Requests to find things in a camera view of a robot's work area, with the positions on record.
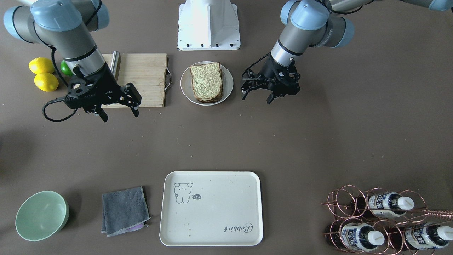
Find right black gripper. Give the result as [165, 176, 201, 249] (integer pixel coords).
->
[71, 65, 142, 123]

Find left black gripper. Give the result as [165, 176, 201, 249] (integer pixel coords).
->
[241, 53, 285, 105]

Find white round plate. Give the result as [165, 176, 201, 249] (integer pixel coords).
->
[180, 64, 234, 106]

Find plain bread slice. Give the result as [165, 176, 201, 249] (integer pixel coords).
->
[189, 62, 223, 100]

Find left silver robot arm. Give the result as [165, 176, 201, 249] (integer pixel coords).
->
[241, 0, 373, 104]

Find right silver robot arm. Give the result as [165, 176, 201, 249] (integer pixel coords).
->
[3, 0, 142, 122]

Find cream rabbit tray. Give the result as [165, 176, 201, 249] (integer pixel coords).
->
[160, 171, 264, 247]

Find bread slice under egg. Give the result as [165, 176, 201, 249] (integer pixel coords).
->
[194, 92, 223, 103]

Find steel muddler black tip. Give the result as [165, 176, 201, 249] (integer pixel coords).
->
[110, 51, 120, 80]

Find wooden cutting board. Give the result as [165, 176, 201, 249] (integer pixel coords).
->
[70, 53, 168, 108]

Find green lime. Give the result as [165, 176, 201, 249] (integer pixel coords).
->
[60, 60, 73, 77]

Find yellow lemon far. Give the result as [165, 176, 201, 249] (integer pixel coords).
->
[34, 73, 59, 92]

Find yellow lemon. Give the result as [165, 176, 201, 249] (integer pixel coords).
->
[28, 57, 55, 74]
[34, 73, 59, 92]

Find yellow lemon near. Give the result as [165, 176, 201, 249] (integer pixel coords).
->
[28, 57, 55, 74]

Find grey folded cloth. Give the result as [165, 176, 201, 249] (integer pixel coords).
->
[101, 186, 150, 237]

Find green ceramic bowl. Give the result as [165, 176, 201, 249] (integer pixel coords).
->
[15, 191, 69, 242]

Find dark bottle white cap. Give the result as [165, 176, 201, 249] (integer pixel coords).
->
[347, 192, 415, 220]

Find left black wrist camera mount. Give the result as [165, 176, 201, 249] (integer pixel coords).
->
[276, 66, 300, 97]

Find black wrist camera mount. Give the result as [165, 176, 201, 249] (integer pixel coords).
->
[63, 79, 115, 109]
[276, 66, 300, 97]

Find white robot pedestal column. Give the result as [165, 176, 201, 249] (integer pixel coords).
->
[177, 0, 241, 51]

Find copper wire bottle rack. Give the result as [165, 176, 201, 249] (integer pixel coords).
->
[323, 185, 452, 255]

